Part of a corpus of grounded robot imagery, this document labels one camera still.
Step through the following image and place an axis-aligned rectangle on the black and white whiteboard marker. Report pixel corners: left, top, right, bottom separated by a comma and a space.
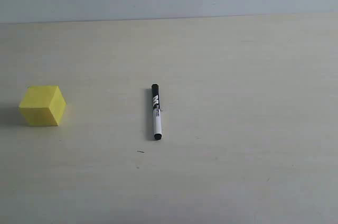
152, 84, 162, 141

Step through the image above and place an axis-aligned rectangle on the yellow foam cube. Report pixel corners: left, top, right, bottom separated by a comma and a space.
18, 85, 66, 126

